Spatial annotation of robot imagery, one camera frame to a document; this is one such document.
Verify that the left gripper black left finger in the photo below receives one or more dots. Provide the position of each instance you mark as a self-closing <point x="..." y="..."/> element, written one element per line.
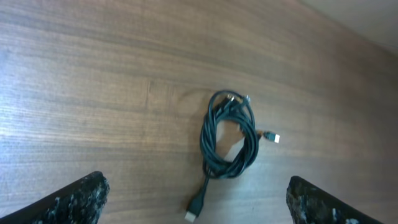
<point x="79" y="202"/>

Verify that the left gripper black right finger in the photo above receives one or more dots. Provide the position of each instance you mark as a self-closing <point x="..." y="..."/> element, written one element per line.
<point x="309" y="204"/>

